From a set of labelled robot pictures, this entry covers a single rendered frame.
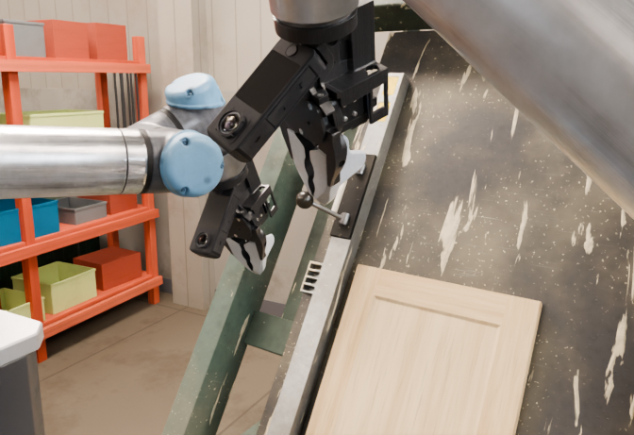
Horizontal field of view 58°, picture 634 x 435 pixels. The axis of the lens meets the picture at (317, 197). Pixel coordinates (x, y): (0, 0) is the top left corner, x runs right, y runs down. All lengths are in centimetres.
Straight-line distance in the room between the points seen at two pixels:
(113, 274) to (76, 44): 156
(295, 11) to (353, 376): 84
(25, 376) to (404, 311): 87
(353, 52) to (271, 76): 8
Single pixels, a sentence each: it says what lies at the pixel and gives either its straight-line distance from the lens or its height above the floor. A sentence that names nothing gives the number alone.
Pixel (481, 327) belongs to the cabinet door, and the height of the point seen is 124.
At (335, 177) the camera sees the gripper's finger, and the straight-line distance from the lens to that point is 55.
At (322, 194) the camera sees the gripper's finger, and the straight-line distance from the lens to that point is 58.
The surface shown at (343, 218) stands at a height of 139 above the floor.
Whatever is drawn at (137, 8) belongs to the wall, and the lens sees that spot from 467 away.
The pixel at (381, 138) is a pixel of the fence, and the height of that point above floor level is 155.
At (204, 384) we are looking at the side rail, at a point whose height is 103.
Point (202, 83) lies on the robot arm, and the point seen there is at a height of 167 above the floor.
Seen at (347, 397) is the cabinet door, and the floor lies 108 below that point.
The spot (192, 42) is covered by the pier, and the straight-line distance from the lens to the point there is 410.
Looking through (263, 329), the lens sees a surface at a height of 111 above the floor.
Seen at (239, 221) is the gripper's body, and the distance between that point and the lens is 91.
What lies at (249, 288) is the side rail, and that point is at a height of 120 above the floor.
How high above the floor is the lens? 168
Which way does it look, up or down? 12 degrees down
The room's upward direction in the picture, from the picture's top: straight up
